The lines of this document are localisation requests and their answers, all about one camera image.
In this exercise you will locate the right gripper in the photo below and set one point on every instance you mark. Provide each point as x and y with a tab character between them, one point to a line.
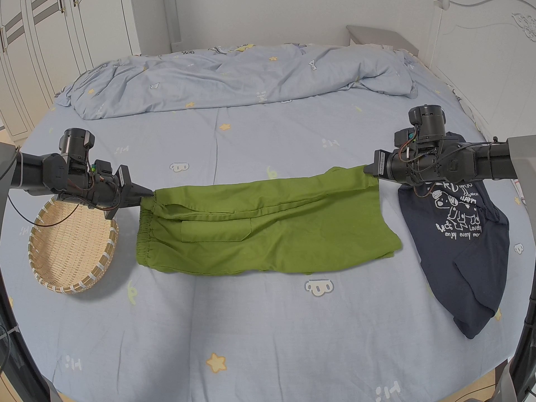
398	166

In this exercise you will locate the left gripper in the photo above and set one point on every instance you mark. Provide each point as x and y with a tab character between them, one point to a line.
119	195

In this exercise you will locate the green shorts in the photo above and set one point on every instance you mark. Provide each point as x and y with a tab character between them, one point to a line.
272	224

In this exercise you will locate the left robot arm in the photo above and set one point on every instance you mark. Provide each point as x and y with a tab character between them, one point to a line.
37	170

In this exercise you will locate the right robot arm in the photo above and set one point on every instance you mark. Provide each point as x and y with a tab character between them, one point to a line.
481	161

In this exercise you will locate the round woven basket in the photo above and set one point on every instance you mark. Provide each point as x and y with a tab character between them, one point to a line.
63	253

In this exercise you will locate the bed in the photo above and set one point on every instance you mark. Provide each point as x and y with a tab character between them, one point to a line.
268	333

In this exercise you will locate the dark blue printed T-shirt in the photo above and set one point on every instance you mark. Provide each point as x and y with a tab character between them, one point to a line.
460	258

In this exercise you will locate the pale blue quilt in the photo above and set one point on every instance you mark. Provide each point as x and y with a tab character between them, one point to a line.
234	78

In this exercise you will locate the white wardrobe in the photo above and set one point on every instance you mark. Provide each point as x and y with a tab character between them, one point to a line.
50	36

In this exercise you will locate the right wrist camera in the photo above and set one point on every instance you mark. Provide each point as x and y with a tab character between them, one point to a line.
401	138

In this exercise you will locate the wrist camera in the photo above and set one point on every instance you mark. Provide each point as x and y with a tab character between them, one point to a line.
401	138
103	169

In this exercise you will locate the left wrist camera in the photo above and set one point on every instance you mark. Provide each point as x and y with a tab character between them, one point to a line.
103	169

